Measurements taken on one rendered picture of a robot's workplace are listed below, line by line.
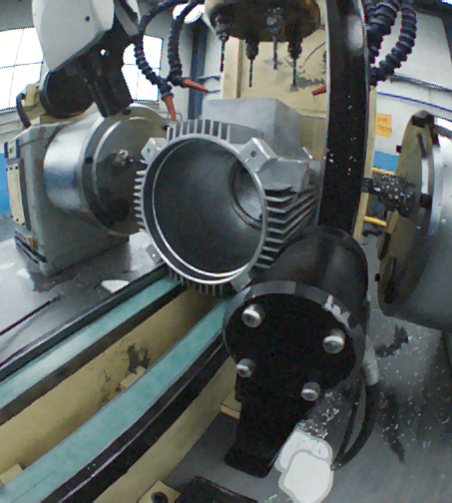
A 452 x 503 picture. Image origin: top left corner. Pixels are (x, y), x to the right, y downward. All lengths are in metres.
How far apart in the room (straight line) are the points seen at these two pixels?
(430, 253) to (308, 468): 0.24
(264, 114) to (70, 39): 0.22
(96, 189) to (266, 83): 0.41
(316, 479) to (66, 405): 0.27
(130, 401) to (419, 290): 0.24
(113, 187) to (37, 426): 0.36
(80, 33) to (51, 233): 0.50
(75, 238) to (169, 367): 0.51
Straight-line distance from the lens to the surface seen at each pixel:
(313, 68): 0.58
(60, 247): 0.66
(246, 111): 0.31
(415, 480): 0.37
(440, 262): 0.21
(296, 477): 0.30
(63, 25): 0.24
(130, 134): 0.46
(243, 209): 0.46
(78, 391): 0.27
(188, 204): 0.37
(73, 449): 0.20
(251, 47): 0.46
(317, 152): 0.42
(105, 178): 0.43
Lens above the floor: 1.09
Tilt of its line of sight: 24 degrees down
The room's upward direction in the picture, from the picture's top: 3 degrees clockwise
